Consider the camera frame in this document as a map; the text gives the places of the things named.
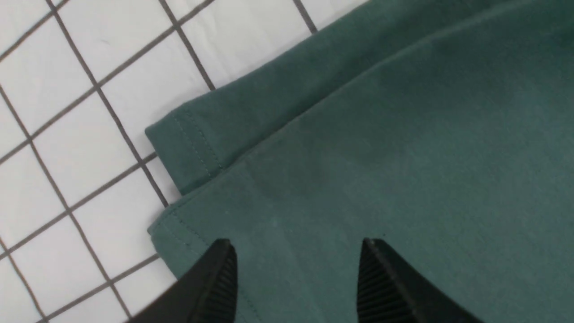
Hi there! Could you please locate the white grid-patterned table cloth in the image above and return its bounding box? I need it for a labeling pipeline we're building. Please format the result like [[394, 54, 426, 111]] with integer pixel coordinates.
[[1, 0, 360, 323]]

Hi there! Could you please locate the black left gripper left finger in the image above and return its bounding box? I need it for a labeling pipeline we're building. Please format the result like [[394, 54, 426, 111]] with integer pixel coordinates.
[[130, 239, 238, 323]]

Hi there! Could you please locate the green long-sleeve top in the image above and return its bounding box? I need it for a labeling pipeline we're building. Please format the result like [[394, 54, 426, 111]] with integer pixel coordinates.
[[149, 0, 573, 323]]

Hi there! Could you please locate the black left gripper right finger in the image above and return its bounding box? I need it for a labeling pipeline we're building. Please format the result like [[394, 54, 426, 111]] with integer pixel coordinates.
[[357, 238, 481, 323]]

